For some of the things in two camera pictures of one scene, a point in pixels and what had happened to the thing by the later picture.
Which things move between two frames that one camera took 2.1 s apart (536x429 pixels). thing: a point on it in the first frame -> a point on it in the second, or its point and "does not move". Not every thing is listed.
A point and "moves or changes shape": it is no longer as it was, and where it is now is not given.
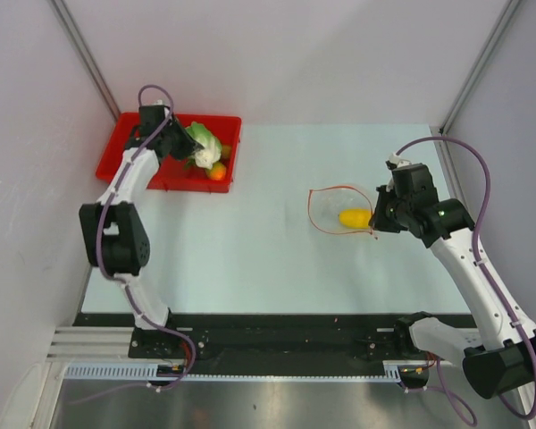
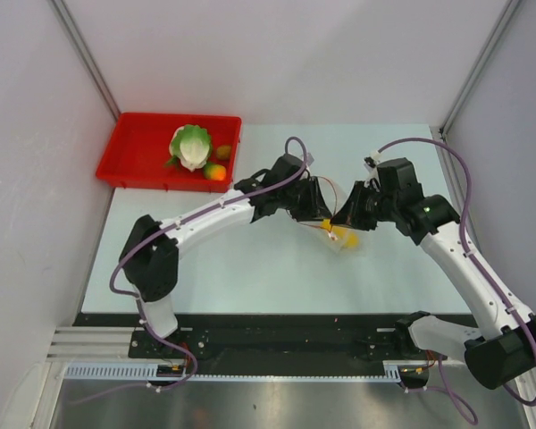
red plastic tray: [172, 174] does not move
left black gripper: [188, 146] -> [315, 207]
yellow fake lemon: [355, 218] moves or changes shape
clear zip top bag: [339, 209] moves or changes shape
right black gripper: [379, 221] -> [350, 214]
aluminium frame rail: [90, 344] does not move
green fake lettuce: [205, 157] moves or changes shape
